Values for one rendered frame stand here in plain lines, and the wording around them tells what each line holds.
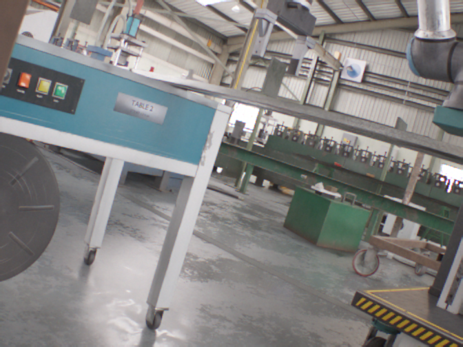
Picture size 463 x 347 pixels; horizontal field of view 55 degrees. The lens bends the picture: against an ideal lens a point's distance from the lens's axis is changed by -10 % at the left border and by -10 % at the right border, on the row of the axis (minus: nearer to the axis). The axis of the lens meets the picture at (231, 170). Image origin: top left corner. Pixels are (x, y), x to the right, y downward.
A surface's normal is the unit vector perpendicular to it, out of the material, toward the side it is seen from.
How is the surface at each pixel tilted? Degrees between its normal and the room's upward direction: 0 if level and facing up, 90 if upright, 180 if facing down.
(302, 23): 90
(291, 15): 90
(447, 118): 90
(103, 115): 90
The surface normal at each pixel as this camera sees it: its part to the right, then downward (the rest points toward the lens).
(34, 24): 0.78, 0.29
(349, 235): 0.42, 0.20
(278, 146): -0.55, -0.11
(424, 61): -0.76, 0.40
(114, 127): 0.62, 0.25
